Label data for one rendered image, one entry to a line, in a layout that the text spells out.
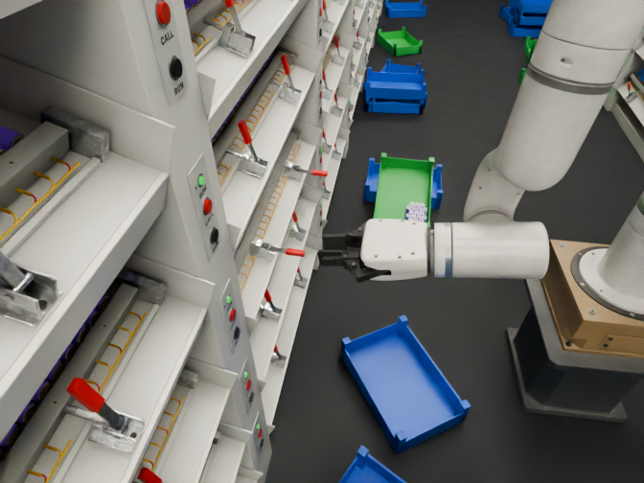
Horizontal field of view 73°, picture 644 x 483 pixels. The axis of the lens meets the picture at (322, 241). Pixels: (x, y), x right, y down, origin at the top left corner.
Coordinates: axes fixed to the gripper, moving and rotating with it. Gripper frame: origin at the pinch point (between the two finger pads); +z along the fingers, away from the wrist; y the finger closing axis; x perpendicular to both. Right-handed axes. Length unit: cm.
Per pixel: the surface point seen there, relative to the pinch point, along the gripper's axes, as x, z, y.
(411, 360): 61, -10, -19
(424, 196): 56, -13, -88
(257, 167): -12.9, 11.3, -5.5
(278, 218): 7.4, 15.8, -17.6
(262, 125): -12.9, 14.7, -19.9
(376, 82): 49, 13, -184
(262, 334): 26.1, 19.7, -0.9
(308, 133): 5, 15, -49
